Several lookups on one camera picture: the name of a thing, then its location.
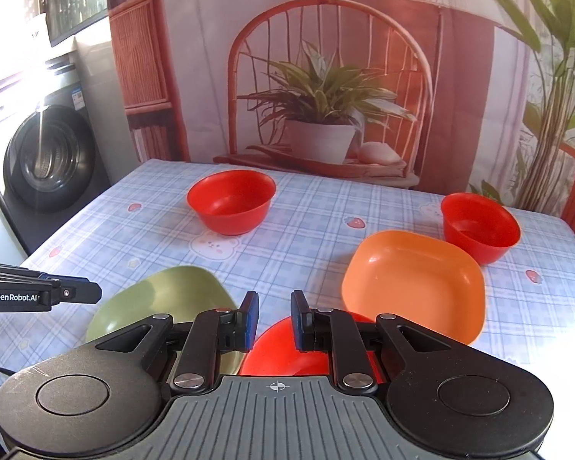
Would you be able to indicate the orange square plastic plate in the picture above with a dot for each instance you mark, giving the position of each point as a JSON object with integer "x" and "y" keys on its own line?
{"x": 412, "y": 282}

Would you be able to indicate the red plastic bowl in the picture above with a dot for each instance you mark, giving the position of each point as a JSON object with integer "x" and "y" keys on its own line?
{"x": 230, "y": 201}
{"x": 481, "y": 230}

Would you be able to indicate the blue checked tablecloth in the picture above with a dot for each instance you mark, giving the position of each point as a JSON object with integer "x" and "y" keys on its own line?
{"x": 316, "y": 249}

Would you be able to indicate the grey washing machine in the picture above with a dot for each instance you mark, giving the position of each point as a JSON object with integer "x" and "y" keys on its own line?
{"x": 52, "y": 163}

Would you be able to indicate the dark window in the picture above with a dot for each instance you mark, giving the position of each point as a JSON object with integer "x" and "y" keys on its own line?
{"x": 74, "y": 0}

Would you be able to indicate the red plastic plate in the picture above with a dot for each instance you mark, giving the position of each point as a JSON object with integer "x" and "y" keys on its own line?
{"x": 273, "y": 350}

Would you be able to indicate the green plastic plate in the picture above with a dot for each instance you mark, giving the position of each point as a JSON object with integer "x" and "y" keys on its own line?
{"x": 172, "y": 292}

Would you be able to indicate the printed wall backdrop cloth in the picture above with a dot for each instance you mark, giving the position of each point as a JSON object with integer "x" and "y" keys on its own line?
{"x": 364, "y": 57}

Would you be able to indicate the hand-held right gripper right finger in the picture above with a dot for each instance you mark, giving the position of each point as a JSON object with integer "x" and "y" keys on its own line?
{"x": 297, "y": 318}

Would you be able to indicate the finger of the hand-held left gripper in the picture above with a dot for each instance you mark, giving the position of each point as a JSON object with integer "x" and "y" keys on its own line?
{"x": 19, "y": 274}
{"x": 79, "y": 293}

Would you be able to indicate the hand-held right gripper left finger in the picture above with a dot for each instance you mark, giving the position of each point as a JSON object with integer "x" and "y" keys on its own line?
{"x": 250, "y": 316}

